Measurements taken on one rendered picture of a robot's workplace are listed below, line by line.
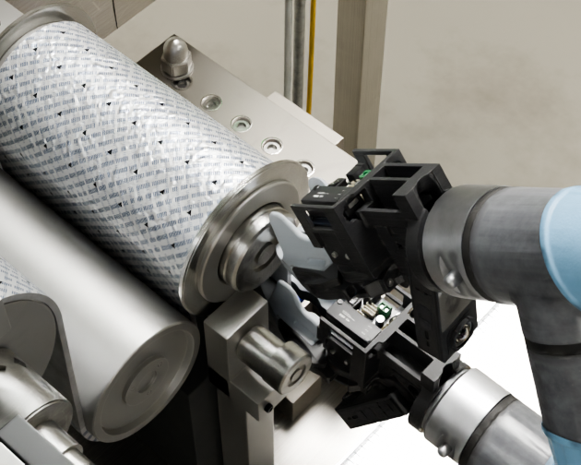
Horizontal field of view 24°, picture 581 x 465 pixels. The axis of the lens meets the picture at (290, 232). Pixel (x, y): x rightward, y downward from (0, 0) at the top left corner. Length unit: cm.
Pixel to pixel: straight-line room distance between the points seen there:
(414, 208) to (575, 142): 194
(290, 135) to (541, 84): 152
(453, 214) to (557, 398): 13
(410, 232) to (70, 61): 37
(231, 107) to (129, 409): 45
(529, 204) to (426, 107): 201
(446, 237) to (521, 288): 7
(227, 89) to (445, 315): 58
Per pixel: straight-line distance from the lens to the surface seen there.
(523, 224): 81
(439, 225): 86
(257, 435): 124
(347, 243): 93
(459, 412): 112
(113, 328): 105
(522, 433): 111
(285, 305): 120
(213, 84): 147
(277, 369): 107
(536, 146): 279
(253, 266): 107
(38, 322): 93
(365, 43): 222
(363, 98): 232
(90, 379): 105
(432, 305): 94
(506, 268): 81
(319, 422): 138
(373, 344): 112
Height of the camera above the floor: 213
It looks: 55 degrees down
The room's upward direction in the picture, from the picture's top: straight up
